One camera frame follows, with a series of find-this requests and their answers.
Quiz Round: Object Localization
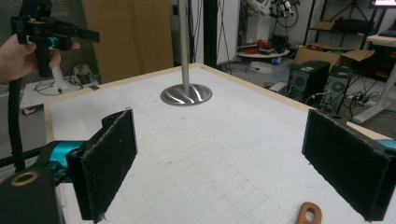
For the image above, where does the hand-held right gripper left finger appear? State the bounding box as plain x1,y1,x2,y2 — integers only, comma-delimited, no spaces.
65,107,138,224

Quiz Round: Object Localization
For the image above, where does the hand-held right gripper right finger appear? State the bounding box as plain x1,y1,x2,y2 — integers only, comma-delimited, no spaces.
301,108,396,222

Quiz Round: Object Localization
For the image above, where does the wooden spatula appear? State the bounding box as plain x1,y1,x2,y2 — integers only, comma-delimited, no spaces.
295,201,323,224

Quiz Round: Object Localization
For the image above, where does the large cardboard box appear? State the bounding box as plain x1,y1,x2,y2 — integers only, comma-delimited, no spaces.
81,0,175,84

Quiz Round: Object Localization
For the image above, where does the black computer tower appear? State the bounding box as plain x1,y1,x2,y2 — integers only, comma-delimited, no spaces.
287,60,332,105
321,65,355,114

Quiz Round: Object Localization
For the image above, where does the metal stand with round base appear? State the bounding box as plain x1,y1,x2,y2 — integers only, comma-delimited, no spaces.
160,0,213,107

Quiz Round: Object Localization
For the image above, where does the open cardboard box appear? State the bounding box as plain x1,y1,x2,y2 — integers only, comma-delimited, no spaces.
293,44,376,68

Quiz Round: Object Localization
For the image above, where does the white paper sheet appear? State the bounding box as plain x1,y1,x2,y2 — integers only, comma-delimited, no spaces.
247,60,278,76

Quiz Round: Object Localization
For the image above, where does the white desk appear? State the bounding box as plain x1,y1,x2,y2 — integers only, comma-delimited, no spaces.
352,33,396,124

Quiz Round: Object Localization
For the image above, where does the round white platform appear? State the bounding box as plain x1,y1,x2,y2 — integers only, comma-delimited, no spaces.
236,46,290,61

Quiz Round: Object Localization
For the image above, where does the black bag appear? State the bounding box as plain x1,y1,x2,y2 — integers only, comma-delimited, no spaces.
334,18,375,34

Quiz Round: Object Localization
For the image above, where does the small cardboard box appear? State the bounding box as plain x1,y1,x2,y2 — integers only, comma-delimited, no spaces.
312,21,336,32

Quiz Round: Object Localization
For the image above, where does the black metal shelf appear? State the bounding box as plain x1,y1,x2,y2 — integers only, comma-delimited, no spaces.
303,0,379,50

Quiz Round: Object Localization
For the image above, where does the white robot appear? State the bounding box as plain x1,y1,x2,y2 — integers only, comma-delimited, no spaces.
245,0,301,45

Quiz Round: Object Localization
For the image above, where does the black coiled cable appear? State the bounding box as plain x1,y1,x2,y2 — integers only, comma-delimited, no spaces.
33,63,96,96

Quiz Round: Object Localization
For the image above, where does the tangle of floor cables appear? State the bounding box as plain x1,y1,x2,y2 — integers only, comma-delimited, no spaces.
340,88,386,119

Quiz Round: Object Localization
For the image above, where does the black sleeved cable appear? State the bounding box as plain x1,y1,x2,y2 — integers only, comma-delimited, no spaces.
7,77,26,174

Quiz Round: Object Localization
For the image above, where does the red cable bundle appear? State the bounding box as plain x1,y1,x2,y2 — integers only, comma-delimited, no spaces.
239,38,275,54

